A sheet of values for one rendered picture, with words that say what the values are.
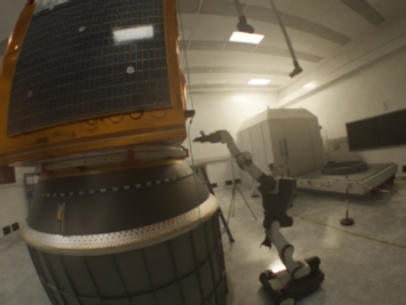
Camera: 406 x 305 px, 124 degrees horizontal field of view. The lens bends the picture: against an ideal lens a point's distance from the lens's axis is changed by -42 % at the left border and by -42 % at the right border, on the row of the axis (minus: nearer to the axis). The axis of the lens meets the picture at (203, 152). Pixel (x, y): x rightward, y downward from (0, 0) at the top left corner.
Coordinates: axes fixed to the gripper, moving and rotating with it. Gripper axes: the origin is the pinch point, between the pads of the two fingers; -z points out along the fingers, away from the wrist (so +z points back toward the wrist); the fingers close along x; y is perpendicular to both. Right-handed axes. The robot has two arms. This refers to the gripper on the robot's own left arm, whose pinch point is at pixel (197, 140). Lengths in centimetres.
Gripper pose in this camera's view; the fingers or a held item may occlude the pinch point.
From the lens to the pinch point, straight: 154.0
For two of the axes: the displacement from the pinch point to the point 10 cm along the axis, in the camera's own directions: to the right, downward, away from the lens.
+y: -1.4, -9.9, 0.4
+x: -1.9, 0.7, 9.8
